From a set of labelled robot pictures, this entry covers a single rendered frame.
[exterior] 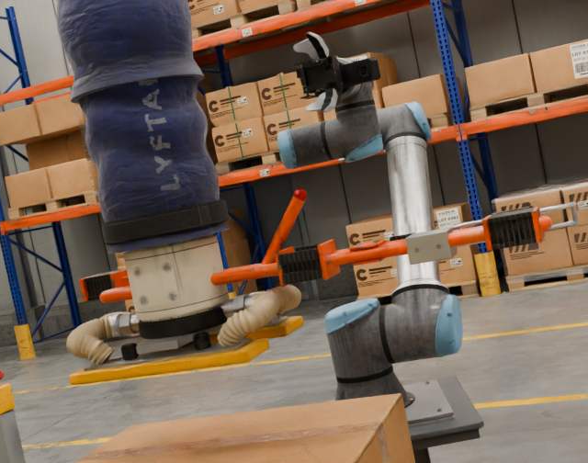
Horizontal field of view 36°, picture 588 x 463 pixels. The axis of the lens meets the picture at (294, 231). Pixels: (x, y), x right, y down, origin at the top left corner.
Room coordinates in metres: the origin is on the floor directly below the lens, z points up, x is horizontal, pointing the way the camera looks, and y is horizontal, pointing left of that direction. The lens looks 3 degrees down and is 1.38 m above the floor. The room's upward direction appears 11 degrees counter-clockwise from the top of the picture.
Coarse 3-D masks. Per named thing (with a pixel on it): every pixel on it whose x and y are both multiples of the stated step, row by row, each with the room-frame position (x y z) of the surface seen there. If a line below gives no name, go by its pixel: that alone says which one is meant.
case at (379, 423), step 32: (224, 416) 1.85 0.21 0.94; (256, 416) 1.79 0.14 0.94; (288, 416) 1.74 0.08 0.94; (320, 416) 1.70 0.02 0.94; (352, 416) 1.65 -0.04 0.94; (384, 416) 1.61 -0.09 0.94; (96, 448) 1.79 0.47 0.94; (128, 448) 1.75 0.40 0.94; (160, 448) 1.70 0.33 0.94; (192, 448) 1.65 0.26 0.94; (224, 448) 1.61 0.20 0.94; (256, 448) 1.57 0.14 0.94; (288, 448) 1.53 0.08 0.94; (320, 448) 1.49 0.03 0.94; (352, 448) 1.46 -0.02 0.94; (384, 448) 1.56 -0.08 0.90
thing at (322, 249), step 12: (288, 252) 1.59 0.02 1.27; (300, 252) 1.52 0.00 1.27; (312, 252) 1.51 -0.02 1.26; (324, 252) 1.53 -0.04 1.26; (288, 264) 1.53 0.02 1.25; (300, 264) 1.53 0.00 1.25; (312, 264) 1.52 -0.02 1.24; (324, 264) 1.51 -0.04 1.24; (288, 276) 1.53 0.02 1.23; (300, 276) 1.52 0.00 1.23; (312, 276) 1.51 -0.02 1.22; (324, 276) 1.51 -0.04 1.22
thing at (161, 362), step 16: (208, 336) 1.53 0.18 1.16; (128, 352) 1.57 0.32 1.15; (160, 352) 1.59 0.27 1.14; (176, 352) 1.55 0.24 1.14; (192, 352) 1.52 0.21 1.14; (208, 352) 1.49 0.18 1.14; (224, 352) 1.48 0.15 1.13; (240, 352) 1.46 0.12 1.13; (256, 352) 1.49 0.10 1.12; (96, 368) 1.56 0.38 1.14; (112, 368) 1.54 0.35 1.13; (128, 368) 1.53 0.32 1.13; (144, 368) 1.52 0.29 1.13; (160, 368) 1.51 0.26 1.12; (176, 368) 1.50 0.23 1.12; (192, 368) 1.49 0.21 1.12; (80, 384) 1.56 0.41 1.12
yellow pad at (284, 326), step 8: (280, 320) 1.69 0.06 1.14; (288, 320) 1.70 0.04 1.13; (296, 320) 1.69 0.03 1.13; (264, 328) 1.66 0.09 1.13; (272, 328) 1.64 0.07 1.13; (280, 328) 1.64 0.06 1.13; (288, 328) 1.65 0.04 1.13; (296, 328) 1.68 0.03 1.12; (216, 336) 1.68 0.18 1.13; (248, 336) 1.66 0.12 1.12; (256, 336) 1.65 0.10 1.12; (264, 336) 1.65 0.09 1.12; (272, 336) 1.64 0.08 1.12; (280, 336) 1.64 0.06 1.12
